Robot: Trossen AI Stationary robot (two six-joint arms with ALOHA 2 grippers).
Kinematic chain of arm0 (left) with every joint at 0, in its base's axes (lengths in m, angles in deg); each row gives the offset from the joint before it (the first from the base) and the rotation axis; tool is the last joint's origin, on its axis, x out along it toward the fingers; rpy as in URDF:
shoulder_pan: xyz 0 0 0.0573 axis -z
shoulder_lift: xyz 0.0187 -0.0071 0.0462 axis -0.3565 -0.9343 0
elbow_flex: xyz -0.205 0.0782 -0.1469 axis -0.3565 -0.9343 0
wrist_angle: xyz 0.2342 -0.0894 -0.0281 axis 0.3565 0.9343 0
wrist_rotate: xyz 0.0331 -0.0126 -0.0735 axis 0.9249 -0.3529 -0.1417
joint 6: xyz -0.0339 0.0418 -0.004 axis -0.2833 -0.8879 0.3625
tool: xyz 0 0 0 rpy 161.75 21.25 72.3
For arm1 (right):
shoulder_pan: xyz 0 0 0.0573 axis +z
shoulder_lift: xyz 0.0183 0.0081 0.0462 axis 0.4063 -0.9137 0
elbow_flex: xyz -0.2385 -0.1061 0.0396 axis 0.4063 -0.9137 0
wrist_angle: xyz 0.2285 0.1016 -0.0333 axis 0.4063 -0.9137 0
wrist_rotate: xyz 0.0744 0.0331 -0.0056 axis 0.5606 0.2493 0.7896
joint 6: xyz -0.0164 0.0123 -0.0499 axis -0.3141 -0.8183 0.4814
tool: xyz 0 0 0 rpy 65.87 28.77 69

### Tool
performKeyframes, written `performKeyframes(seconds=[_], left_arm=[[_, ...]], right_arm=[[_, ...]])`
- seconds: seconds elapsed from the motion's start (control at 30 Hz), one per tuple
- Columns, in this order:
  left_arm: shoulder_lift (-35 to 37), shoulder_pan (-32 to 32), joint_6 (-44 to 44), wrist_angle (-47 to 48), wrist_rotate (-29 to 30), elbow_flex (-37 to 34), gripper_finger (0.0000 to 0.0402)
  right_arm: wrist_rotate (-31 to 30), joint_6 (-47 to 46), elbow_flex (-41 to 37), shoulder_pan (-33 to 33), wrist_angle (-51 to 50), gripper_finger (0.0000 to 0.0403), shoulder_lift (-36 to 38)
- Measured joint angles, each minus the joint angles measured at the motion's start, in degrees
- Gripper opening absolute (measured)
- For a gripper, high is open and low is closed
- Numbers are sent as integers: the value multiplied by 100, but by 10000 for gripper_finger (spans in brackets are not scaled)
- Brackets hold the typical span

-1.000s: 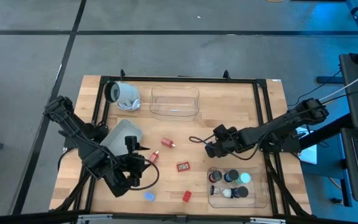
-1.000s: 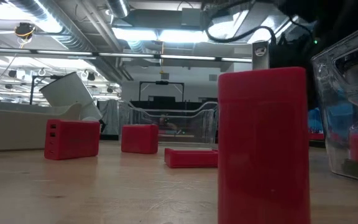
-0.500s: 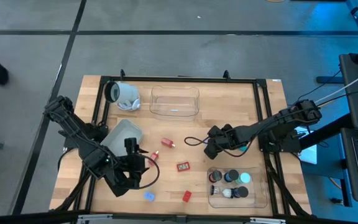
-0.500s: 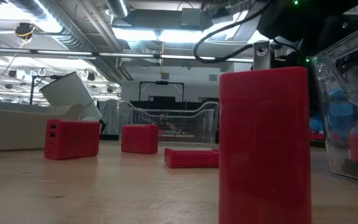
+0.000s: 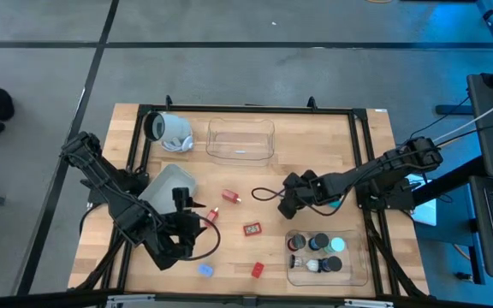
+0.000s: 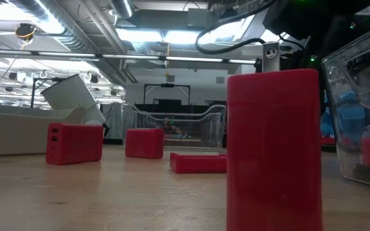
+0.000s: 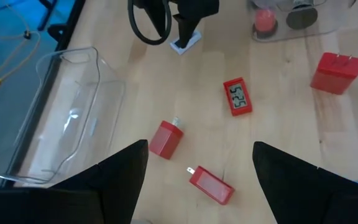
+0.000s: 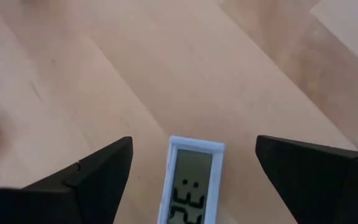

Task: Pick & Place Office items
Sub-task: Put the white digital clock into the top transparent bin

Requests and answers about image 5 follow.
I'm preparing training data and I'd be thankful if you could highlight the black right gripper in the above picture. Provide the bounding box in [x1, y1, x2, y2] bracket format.
[277, 169, 330, 220]

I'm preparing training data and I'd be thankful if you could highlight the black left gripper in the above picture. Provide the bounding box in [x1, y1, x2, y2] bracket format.
[154, 187, 207, 262]

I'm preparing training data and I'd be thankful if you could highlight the red spool with black cap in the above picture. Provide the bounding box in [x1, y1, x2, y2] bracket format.
[287, 234, 307, 252]

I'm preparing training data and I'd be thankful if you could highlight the red bottle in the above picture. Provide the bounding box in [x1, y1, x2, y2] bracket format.
[222, 188, 242, 204]

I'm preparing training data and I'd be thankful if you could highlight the red digital clock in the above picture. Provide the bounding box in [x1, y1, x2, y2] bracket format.
[242, 222, 263, 237]

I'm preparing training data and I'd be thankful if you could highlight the blue spool with black cap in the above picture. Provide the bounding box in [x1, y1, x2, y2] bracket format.
[308, 232, 330, 252]

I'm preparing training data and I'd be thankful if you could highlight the teal cylinder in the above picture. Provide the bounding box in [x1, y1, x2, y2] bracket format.
[324, 236, 347, 255]

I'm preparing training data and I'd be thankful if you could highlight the clear plastic bin wavy rim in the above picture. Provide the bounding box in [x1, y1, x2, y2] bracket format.
[205, 117, 276, 167]

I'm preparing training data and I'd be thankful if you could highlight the dark spool with black cap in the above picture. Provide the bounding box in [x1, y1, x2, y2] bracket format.
[319, 255, 344, 274]

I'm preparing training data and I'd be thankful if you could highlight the grey plastic bin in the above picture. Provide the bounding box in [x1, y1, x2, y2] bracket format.
[137, 163, 199, 215]

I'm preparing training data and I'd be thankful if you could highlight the clear plastic bin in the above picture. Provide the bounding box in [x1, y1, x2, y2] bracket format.
[284, 229, 370, 287]

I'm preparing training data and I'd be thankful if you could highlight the white paper sheet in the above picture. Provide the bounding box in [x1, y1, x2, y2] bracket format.
[407, 175, 438, 227]

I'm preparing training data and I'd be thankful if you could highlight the black rig bar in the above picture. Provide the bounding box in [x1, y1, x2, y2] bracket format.
[0, 288, 493, 308]

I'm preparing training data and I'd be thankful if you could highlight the black diagonal strut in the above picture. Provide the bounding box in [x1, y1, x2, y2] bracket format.
[413, 156, 487, 206]

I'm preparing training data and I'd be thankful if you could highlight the black desk foot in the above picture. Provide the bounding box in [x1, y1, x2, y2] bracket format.
[435, 104, 475, 116]

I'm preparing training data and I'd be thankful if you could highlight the black left gripper cable loop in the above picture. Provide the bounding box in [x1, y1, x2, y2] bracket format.
[177, 216, 223, 262]

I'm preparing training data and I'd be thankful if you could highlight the white cylindrical security camera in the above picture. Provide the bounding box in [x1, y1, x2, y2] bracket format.
[143, 111, 195, 153]

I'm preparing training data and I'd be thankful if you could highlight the black table frame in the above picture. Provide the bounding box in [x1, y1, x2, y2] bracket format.
[100, 94, 401, 299]

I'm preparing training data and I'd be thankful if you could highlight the black left cable bundle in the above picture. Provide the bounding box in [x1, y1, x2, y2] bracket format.
[74, 204, 140, 292]

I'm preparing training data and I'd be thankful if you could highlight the black cable bundle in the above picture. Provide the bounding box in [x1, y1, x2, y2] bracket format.
[364, 209, 428, 297]
[74, 204, 140, 292]

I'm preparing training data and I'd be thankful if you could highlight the black right cable bundle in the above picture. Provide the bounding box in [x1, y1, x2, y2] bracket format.
[364, 209, 428, 297]

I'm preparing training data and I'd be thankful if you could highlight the black floor cable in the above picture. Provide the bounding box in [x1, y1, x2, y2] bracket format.
[395, 96, 472, 149]

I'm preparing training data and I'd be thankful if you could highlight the white cable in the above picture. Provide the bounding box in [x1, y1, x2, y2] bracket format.
[432, 91, 493, 145]

